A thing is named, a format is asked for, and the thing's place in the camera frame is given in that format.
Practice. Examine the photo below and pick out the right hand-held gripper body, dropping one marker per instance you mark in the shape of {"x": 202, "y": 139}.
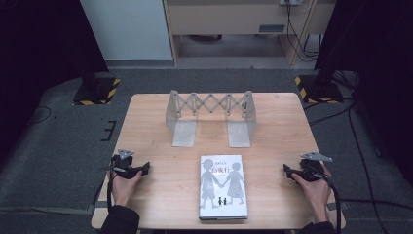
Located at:
{"x": 310, "y": 169}

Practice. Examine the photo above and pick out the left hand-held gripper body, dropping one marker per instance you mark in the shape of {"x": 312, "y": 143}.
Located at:
{"x": 125, "y": 165}

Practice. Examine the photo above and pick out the expandable metal book rack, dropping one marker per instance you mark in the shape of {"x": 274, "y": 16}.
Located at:
{"x": 183, "y": 130}

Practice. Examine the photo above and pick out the grey white hardcover book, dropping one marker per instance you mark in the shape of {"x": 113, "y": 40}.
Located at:
{"x": 224, "y": 208}

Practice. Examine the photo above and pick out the person's left hand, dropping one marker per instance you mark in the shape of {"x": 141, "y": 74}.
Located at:
{"x": 123, "y": 190}

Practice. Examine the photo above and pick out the person's right hand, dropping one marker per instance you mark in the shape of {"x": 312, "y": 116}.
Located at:
{"x": 313, "y": 195}

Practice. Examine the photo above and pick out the black stand with striped base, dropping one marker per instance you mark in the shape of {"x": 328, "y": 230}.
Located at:
{"x": 97, "y": 92}
{"x": 319, "y": 89}

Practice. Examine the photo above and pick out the black curtain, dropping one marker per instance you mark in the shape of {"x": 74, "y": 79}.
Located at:
{"x": 35, "y": 48}
{"x": 383, "y": 65}

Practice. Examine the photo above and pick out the white partition panel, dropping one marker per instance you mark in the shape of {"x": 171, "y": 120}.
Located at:
{"x": 126, "y": 29}

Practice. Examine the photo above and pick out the light wooden cabinet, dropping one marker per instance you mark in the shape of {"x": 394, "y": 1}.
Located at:
{"x": 227, "y": 16}

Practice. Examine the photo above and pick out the white power strip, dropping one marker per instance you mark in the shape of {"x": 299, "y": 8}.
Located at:
{"x": 291, "y": 2}

